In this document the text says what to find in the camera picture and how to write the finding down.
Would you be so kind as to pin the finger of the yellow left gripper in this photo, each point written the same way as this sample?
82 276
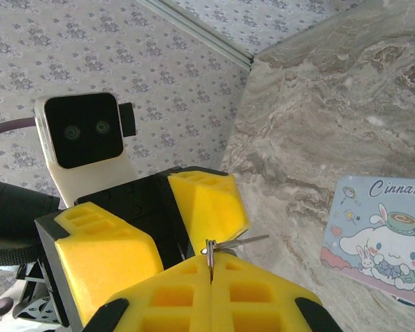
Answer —
211 204
103 256

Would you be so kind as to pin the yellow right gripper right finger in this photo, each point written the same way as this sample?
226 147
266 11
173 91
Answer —
256 304

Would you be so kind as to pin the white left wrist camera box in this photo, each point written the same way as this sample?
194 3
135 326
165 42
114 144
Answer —
83 131

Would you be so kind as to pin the clear plastic zip bag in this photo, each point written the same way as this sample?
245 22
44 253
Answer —
377 242

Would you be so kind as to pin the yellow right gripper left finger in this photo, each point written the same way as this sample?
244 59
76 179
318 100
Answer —
173 304

